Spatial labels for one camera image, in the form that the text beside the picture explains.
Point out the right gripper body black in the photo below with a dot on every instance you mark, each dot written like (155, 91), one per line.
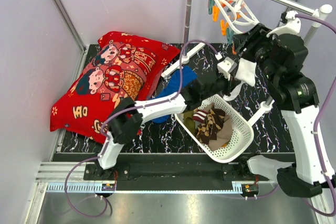
(262, 45)

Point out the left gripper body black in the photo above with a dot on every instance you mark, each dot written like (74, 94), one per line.
(221, 84)

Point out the brown yellow diamond sock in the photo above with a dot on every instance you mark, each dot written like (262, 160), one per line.
(216, 117)
(207, 132)

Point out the white round clip hanger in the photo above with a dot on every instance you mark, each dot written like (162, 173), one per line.
(232, 14)

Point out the maroon striped beige sock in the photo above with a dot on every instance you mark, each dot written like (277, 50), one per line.
(221, 133)
(200, 115)

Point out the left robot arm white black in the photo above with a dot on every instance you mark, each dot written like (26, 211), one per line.
(124, 122)

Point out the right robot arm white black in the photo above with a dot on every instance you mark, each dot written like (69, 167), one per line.
(280, 58)

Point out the white perforated plastic basket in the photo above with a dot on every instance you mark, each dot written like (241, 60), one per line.
(240, 140)

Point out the silver clothes rack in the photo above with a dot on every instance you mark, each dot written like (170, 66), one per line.
(265, 106)

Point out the red cartoon print pillow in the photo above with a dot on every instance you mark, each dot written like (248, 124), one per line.
(126, 66)

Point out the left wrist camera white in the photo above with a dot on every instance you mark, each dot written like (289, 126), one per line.
(225, 66)

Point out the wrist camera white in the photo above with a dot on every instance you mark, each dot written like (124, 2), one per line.
(225, 66)
(291, 24)

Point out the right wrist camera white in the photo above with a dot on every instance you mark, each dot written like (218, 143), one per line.
(291, 24)

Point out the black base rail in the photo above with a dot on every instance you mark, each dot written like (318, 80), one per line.
(167, 172)

